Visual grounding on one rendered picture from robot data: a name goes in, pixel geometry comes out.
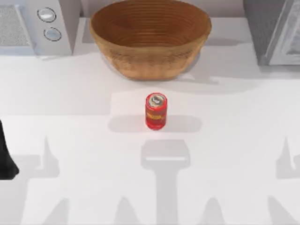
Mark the red can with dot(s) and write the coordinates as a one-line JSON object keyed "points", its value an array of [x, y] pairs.
{"points": [[156, 114]]}

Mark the brown woven basket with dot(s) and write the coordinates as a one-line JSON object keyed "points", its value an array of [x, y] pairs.
{"points": [[150, 44]]}

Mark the round microwave knob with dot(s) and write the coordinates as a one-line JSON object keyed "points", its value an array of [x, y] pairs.
{"points": [[46, 14], [52, 34]]}

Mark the pale microwave oven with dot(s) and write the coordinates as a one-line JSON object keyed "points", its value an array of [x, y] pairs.
{"points": [[35, 25]]}

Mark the grey cabinet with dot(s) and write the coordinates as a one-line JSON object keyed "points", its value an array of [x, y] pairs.
{"points": [[274, 30]]}

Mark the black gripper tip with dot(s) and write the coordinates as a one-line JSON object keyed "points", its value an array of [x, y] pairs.
{"points": [[7, 164]]}

